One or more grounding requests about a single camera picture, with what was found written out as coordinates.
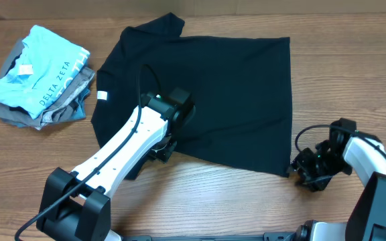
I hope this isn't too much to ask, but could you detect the black t-shirt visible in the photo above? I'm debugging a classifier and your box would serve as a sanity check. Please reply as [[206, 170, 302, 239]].
[[91, 13, 292, 177]]

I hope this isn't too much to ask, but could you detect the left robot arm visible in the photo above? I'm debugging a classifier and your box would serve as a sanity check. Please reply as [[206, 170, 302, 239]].
[[36, 88, 195, 241]]

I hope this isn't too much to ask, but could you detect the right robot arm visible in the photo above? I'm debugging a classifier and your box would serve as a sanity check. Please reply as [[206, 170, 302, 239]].
[[289, 118, 386, 241]]

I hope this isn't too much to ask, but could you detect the dark blue folded shirt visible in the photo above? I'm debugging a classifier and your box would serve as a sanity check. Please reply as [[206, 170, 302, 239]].
[[5, 86, 90, 130]]

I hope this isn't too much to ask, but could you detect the grey folded shirt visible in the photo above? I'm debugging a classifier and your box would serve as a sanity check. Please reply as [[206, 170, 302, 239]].
[[0, 39, 94, 130]]

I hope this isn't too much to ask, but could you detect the light blue folded t-shirt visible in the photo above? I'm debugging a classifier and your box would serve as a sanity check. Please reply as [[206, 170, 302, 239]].
[[0, 25, 90, 119]]

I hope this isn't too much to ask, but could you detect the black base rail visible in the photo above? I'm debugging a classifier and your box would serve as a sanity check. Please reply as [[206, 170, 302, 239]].
[[122, 232, 296, 241]]

